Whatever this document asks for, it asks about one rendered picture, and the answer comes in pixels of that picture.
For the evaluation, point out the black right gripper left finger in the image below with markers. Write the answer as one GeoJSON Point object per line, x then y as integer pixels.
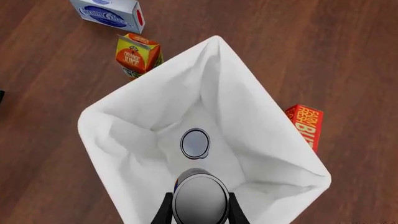
{"type": "Point", "coordinates": [163, 211]}

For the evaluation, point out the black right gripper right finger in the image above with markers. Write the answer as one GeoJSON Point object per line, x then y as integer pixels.
{"type": "Point", "coordinates": [237, 212]}

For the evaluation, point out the tin with silver lid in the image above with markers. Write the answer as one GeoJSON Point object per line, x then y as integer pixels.
{"type": "Point", "coordinates": [199, 198]}
{"type": "Point", "coordinates": [194, 144]}

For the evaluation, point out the white basket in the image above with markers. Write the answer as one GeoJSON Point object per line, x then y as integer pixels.
{"type": "Point", "coordinates": [202, 116]}

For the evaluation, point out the red butter box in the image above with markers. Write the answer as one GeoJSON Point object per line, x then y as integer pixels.
{"type": "Point", "coordinates": [306, 126]}

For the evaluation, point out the orange juice carton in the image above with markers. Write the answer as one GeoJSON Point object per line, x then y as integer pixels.
{"type": "Point", "coordinates": [138, 56]}

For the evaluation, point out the black object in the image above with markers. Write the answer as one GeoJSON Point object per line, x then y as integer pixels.
{"type": "Point", "coordinates": [1, 95]}

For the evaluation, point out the white blue cream cheese box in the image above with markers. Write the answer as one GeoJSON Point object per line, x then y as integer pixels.
{"type": "Point", "coordinates": [109, 14]}

